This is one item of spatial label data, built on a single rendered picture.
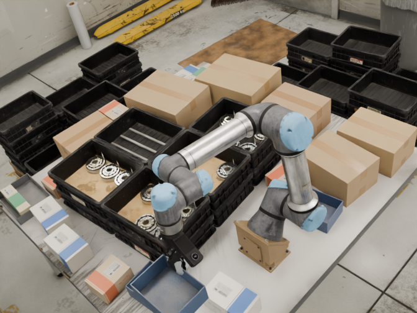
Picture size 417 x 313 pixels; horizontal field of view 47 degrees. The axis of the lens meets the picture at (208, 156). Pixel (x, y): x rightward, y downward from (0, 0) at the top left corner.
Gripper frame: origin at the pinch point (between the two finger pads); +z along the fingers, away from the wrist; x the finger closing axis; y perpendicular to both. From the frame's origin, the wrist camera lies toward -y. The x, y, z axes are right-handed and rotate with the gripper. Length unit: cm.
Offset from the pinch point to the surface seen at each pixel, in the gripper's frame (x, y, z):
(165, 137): -60, 89, 25
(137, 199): -23, 65, 27
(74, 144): -24, 123, 24
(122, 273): 4, 42, 35
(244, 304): -18.3, -7.1, 31.7
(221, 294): -15.9, 2.5, 31.9
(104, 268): 8, 50, 35
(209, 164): -60, 55, 25
